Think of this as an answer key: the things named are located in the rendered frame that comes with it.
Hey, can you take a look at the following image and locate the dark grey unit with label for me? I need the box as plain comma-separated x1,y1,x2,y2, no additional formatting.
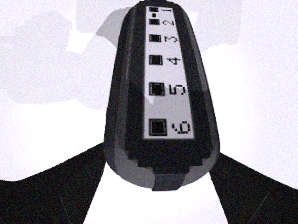
102,0,221,192

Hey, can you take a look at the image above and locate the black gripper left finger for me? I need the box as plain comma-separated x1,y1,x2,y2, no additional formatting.
0,143,106,224

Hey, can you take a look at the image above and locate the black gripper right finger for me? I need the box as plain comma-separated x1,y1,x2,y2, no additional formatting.
209,153,298,224

